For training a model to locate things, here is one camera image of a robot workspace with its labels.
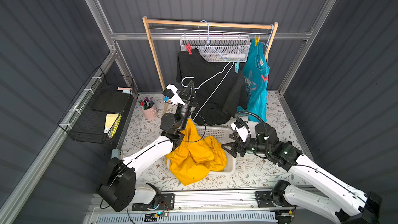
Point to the yellow notepad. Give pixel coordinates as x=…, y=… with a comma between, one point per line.
x=111, y=124

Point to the yellow t-shirt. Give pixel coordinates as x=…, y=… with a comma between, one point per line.
x=196, y=156

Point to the white perforated laundry basket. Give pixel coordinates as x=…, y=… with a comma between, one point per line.
x=221, y=134

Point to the white tube in mesh basket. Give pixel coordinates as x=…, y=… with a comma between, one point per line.
x=235, y=57

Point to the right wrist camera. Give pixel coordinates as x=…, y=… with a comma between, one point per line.
x=243, y=131

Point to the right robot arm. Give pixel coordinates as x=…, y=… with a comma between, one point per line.
x=340, y=203

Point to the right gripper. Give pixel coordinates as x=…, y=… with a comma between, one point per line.
x=238, y=146

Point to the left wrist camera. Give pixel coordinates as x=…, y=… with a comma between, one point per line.
x=170, y=94

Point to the red clothespin on black shirt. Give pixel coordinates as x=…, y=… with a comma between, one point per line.
x=188, y=48

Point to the blue wire hanger yellow shirt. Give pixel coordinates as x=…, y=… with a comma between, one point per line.
x=213, y=83

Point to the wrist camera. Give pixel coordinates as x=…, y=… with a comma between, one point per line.
x=170, y=94
x=243, y=131

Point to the yellow clothespin on teal shirt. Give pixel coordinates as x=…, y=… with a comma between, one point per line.
x=257, y=40

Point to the black wire wall basket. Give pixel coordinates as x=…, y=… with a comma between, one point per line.
x=81, y=123

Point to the teal t-shirt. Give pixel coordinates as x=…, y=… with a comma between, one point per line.
x=256, y=88

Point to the wooden clothes rack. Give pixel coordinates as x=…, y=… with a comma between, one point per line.
x=164, y=35

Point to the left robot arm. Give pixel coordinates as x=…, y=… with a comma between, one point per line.
x=119, y=188

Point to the white wire mesh basket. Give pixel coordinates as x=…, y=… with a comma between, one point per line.
x=225, y=44

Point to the black t-shirt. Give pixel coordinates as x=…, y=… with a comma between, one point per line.
x=237, y=96

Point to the blue wire hanger black shirt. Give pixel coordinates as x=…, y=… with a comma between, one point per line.
x=208, y=45

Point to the pink pen cup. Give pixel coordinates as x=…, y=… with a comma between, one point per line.
x=148, y=108

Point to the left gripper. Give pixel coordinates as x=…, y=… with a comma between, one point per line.
x=187, y=101

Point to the red clothespin on teal shirt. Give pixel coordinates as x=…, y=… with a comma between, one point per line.
x=265, y=77

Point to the black notebook in wall basket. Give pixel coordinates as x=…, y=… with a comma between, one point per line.
x=110, y=102

